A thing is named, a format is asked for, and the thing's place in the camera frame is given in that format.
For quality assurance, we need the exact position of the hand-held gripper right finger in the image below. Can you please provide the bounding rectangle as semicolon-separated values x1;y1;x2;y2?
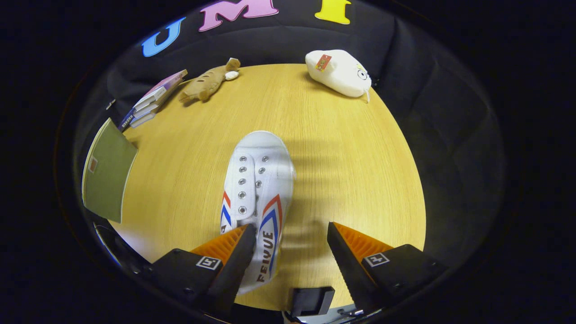
327;221;448;315

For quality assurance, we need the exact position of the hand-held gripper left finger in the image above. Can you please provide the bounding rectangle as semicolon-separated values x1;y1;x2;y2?
143;224;257;315

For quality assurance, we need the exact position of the white canvas shoe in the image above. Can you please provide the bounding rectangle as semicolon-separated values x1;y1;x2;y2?
220;130;296;295

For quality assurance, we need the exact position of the green fabric storage box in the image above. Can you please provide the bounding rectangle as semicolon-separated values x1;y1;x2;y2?
82;118;139;224

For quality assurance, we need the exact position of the black table edge clamp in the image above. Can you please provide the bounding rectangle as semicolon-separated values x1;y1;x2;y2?
289;286;336;317

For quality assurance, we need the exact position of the black backdrop cloth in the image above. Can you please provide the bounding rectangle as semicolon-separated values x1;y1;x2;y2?
74;0;504;288

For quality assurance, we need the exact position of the periwinkle cover book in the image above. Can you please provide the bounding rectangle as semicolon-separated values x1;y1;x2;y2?
130;110;157;129

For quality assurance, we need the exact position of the dark blue book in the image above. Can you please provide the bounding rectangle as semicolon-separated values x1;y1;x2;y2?
118;108;135;132

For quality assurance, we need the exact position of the brown plush toy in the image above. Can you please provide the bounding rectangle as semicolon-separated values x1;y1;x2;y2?
179;58;241;103

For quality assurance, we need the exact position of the grey cover book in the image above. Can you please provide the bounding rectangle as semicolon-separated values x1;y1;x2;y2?
133;85;169;113

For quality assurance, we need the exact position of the white plush toy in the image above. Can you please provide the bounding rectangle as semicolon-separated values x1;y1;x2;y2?
305;49;373;100

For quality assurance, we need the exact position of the pink cover book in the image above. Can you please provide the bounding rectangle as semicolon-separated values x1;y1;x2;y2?
135;69;189;108

